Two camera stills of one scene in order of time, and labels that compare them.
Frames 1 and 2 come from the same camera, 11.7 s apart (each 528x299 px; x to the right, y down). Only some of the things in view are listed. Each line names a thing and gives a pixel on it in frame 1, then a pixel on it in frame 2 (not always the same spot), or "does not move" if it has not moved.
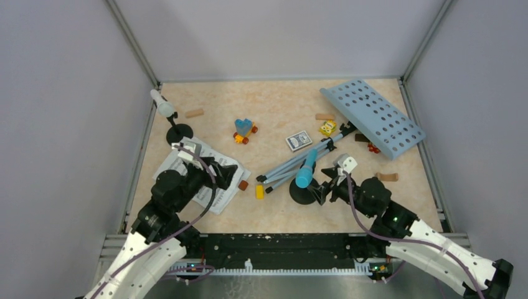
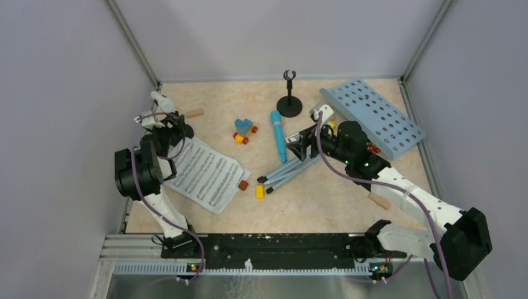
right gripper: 319,193 -> 300,147
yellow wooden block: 259,192 does not move
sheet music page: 215,199 does not move
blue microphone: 300,190 -> 276,120
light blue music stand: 363,109 does not move
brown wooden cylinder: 243,185 does not move
